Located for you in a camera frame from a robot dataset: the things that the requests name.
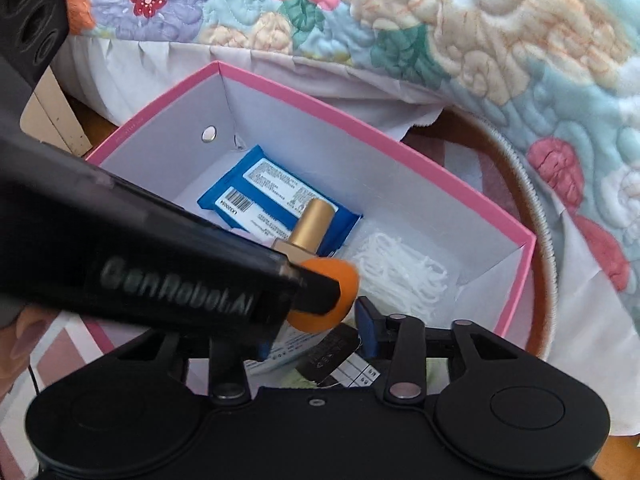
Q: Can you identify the person's left hand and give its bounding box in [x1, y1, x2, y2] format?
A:
[0, 307, 57, 386]

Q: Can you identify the pink cardboard box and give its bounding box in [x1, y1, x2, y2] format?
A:
[85, 60, 537, 392]

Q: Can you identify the blue wet wipes pack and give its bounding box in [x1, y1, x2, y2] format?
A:
[196, 145, 363, 257]

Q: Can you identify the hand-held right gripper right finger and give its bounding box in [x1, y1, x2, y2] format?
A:
[356, 296, 546, 405]

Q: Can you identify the white printed packet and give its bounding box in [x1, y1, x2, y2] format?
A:
[244, 322, 323, 377]

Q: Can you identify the orange makeup sponge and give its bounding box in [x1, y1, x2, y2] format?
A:
[285, 257, 360, 333]

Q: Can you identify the foundation bottle with gold cap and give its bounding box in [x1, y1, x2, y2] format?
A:
[271, 198, 337, 267]

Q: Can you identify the floral quilt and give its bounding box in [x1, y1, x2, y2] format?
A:
[64, 0, 640, 313]

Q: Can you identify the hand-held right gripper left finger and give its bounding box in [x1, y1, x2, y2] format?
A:
[117, 330, 275, 405]

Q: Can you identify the checkered rug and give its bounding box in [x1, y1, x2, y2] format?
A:
[0, 110, 559, 480]

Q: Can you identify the clear floss pick box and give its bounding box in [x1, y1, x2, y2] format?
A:
[349, 232, 462, 322]

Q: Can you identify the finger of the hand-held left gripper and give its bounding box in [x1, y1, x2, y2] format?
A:
[291, 265, 342, 314]

